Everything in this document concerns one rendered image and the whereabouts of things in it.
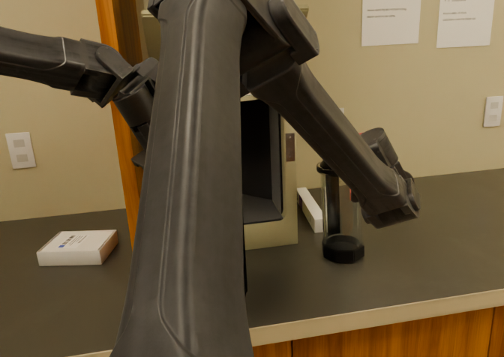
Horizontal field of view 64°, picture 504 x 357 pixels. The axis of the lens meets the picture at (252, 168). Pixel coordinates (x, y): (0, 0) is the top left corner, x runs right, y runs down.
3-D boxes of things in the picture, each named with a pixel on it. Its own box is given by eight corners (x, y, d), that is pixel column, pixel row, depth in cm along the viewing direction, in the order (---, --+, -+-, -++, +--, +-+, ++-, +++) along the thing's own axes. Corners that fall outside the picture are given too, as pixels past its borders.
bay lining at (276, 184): (182, 196, 122) (169, 76, 112) (266, 187, 126) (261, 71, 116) (182, 229, 99) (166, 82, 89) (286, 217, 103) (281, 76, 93)
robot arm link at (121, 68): (72, 86, 64) (91, 52, 59) (112, 57, 73) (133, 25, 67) (132, 136, 67) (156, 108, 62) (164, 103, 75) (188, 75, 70)
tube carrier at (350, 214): (318, 240, 104) (314, 160, 99) (361, 238, 103) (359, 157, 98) (322, 259, 94) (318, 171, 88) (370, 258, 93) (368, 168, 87)
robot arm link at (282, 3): (193, 67, 41) (282, 10, 36) (200, 35, 45) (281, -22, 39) (370, 238, 68) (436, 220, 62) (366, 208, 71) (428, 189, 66)
